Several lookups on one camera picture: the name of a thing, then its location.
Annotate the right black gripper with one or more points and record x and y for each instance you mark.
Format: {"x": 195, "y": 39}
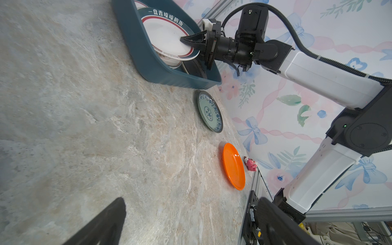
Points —
{"x": 205, "y": 41}

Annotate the blue patterned green plate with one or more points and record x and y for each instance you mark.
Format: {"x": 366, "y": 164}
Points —
{"x": 210, "y": 112}

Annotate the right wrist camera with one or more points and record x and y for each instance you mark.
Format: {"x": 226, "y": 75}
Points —
{"x": 208, "y": 23}

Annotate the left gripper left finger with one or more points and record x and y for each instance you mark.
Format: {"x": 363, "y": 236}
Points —
{"x": 105, "y": 228}

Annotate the pink small toy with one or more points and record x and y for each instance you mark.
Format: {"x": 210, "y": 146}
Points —
{"x": 250, "y": 164}

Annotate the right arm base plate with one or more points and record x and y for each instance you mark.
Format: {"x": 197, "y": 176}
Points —
{"x": 250, "y": 234}

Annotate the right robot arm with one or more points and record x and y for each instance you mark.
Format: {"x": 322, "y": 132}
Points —
{"x": 266, "y": 37}

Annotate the aluminium rail frame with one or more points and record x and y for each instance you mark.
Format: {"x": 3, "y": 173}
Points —
{"x": 370, "y": 223}

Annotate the white plate green rim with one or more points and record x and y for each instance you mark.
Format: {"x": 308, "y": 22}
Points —
{"x": 165, "y": 31}

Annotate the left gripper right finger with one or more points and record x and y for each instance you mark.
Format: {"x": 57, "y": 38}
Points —
{"x": 277, "y": 228}

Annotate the orange plate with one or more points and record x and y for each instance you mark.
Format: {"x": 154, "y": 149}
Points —
{"x": 233, "y": 166}

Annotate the teal plastic bin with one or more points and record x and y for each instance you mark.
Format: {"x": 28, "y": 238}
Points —
{"x": 154, "y": 67}

